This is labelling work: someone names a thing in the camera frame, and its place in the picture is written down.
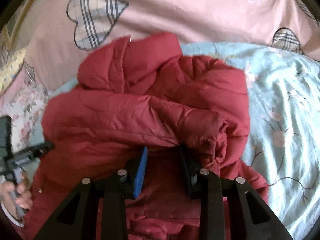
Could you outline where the light blue floral bedsheet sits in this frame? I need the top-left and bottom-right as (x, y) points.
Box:
(182, 42), (319, 239)

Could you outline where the yellow floral pillow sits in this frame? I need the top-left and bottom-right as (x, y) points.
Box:
(1, 47), (27, 95)

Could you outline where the red quilted puffer coat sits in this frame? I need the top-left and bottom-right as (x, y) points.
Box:
(23, 33), (268, 239)

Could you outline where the pink quilt with plaid hearts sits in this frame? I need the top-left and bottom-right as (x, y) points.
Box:
(4, 0), (320, 93)

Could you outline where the white floral ruffled pillow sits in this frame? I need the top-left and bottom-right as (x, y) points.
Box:
(1, 84), (48, 152)

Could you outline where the person's left hand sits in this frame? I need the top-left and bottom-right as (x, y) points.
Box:
(1, 170), (33, 223)

